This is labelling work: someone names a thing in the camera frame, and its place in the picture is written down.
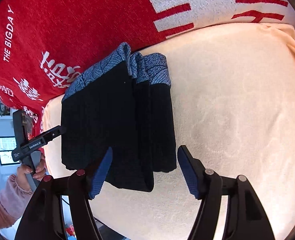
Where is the dark framed window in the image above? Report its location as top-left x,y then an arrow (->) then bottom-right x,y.
0,137 -> 19,166

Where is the person's left hand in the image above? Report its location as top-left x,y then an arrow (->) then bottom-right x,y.
16,153 -> 47,192

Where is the black pants blue patterned trim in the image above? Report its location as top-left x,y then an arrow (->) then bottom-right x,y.
61,42 -> 176,192

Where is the red blanket white lettering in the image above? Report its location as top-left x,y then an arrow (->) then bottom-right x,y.
0,0 -> 295,134

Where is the pink sleeved left forearm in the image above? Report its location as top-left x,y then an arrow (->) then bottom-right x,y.
0,174 -> 32,229

